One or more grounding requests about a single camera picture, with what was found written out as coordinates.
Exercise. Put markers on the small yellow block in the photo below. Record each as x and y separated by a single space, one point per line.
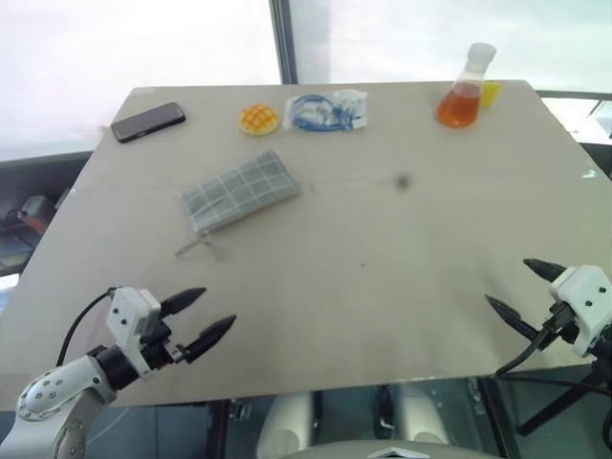
491 93

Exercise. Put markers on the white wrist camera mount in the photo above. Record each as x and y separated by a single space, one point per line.
126 319
582 304

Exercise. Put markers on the grey checkered pouch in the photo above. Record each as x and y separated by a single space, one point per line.
242 190

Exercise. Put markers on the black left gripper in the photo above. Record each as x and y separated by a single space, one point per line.
156 353

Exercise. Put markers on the black tripod stand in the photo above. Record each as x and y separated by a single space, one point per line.
562 402

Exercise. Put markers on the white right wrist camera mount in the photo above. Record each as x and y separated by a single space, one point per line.
582 304

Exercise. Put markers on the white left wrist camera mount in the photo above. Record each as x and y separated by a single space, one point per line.
126 319

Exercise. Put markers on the glass flask with orange liquid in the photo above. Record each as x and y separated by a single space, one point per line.
460 107

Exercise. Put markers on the yellow pineapple bun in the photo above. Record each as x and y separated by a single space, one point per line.
258 120

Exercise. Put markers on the red and black tool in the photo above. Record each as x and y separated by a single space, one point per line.
31 209

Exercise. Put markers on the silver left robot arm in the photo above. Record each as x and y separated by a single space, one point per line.
52 388

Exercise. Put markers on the dark window frame post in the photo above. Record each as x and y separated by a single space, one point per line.
284 43

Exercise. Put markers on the black smartphone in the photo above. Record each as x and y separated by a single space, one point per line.
148 122

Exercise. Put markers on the white rounded robot leg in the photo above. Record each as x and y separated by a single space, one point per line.
421 417
286 426

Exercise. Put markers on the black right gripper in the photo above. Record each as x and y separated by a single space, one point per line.
562 319

